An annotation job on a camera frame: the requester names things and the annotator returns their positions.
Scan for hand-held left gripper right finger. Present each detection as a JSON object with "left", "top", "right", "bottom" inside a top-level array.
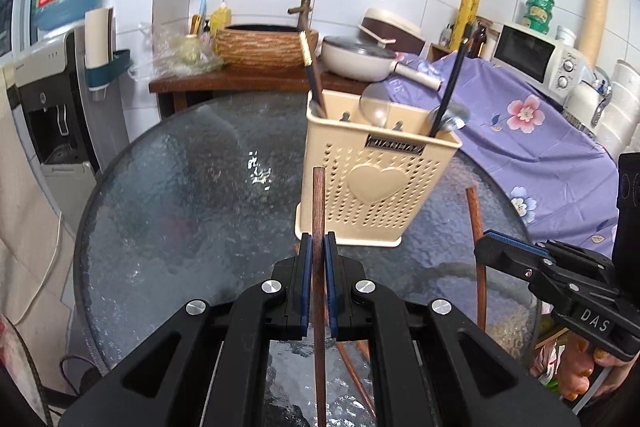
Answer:
[{"left": 323, "top": 232, "right": 581, "bottom": 427}]

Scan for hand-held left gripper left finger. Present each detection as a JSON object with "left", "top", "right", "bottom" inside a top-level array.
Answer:
[{"left": 60, "top": 233, "right": 314, "bottom": 427}]

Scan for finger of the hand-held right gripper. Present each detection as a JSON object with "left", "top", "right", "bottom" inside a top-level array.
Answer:
[
  {"left": 475, "top": 234, "right": 640, "bottom": 360},
  {"left": 485, "top": 229, "right": 617, "bottom": 286}
]

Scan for brown wooden chopstick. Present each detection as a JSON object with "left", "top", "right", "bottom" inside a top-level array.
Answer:
[
  {"left": 465, "top": 187, "right": 489, "bottom": 333},
  {"left": 311, "top": 167, "right": 327, "bottom": 427}
]

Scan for beige plastic utensil holder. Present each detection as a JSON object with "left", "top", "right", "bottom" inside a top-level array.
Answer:
[{"left": 294, "top": 89, "right": 463, "bottom": 249}]

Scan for translucent grey spoon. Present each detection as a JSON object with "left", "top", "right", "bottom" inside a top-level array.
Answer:
[{"left": 358, "top": 83, "right": 393, "bottom": 128}]

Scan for metal ladle black handle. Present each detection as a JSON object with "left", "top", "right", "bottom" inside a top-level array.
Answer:
[{"left": 429, "top": 21, "right": 475, "bottom": 138}]

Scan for black chopstick gold band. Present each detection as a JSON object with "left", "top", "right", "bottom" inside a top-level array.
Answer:
[{"left": 299, "top": 31, "right": 328, "bottom": 118}]

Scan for person's right hand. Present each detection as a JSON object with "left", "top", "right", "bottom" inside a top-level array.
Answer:
[{"left": 555, "top": 338, "right": 640, "bottom": 402}]

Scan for purple floral cloth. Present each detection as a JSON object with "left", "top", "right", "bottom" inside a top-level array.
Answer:
[{"left": 382, "top": 52, "right": 621, "bottom": 248}]

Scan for chrome tap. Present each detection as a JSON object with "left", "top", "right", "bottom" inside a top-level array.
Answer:
[{"left": 590, "top": 79, "right": 613, "bottom": 128}]

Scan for white microwave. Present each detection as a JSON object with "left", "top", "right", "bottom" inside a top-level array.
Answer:
[{"left": 492, "top": 21, "right": 591, "bottom": 96}]

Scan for brown glass bottle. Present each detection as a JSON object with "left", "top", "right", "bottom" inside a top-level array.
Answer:
[{"left": 470, "top": 21, "right": 488, "bottom": 60}]

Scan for tall beige roll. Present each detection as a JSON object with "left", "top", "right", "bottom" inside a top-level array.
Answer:
[{"left": 575, "top": 0, "right": 612, "bottom": 68}]

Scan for dark wooden counter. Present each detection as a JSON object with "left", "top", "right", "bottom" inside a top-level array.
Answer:
[{"left": 148, "top": 67, "right": 371, "bottom": 112}]

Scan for cream pan with lid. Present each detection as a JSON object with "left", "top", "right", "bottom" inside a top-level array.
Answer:
[{"left": 320, "top": 35, "right": 445, "bottom": 94}]

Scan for green noodle cups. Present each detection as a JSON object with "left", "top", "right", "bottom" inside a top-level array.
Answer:
[{"left": 522, "top": 0, "right": 556, "bottom": 32}]

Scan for yellow roll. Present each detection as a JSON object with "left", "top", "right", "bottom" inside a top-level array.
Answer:
[{"left": 450, "top": 0, "right": 479, "bottom": 58}]

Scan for wood-pattern sink basin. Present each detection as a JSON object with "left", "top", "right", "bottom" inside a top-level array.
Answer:
[{"left": 214, "top": 24, "right": 320, "bottom": 68}]

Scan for brown white rice cooker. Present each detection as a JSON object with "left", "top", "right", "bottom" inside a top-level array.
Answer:
[{"left": 356, "top": 7, "right": 427, "bottom": 56}]

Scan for clear plastic bag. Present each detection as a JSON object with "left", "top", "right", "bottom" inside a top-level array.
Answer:
[{"left": 150, "top": 29, "right": 223, "bottom": 78}]

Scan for bronze faucet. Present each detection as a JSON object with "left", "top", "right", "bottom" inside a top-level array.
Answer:
[{"left": 287, "top": 0, "right": 313, "bottom": 32}]

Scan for yellow soap bottle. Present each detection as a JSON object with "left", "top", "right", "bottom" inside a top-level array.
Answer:
[{"left": 209, "top": 0, "right": 233, "bottom": 35}]

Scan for teal plastic holder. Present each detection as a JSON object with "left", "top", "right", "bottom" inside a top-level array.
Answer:
[{"left": 84, "top": 49, "right": 133, "bottom": 88}]

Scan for water dispenser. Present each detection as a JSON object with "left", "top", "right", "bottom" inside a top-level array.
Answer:
[{"left": 14, "top": 29, "right": 131, "bottom": 233}]

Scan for white cup tube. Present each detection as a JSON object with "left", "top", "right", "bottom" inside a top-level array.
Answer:
[{"left": 84, "top": 6, "right": 115, "bottom": 70}]

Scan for dark window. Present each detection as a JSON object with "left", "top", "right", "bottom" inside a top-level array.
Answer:
[{"left": 0, "top": 0, "right": 21, "bottom": 58}]

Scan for black cable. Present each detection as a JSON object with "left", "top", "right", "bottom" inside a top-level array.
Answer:
[{"left": 60, "top": 354, "right": 103, "bottom": 395}]

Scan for white cable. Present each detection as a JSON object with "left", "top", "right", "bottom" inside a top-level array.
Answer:
[{"left": 0, "top": 207, "right": 63, "bottom": 325}]

